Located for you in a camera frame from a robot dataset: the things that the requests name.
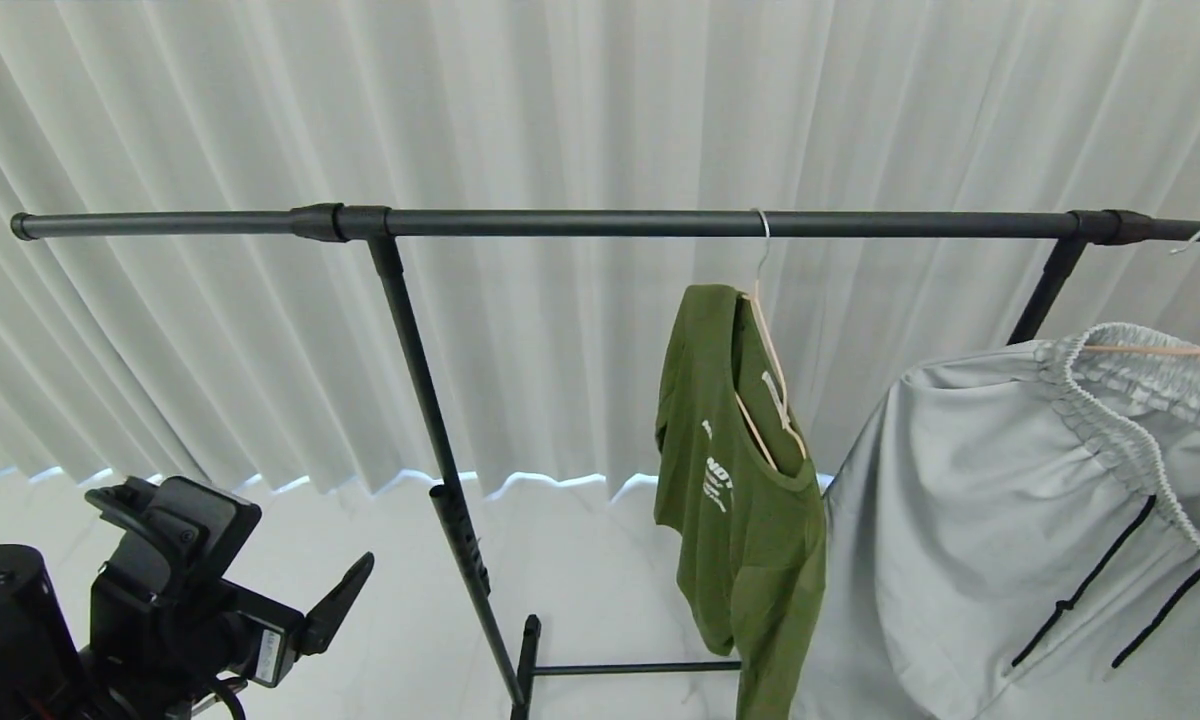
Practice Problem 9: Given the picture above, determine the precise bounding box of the pink clothes hanger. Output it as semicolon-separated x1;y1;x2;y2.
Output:
732;208;809;471
1084;218;1200;375

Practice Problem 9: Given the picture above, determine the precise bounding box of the pale grey garment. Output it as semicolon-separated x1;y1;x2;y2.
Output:
788;321;1200;720

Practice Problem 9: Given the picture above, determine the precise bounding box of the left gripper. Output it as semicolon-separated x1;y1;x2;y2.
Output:
78;551;377;720

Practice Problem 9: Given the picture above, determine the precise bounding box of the black clothes rack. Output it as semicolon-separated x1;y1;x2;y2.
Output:
10;203;1200;720

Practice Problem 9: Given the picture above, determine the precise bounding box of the green long-sleeved shirt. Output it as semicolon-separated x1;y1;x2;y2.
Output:
653;283;829;720

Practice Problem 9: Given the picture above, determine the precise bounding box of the white curtain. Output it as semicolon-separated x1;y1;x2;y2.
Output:
0;0;1200;501

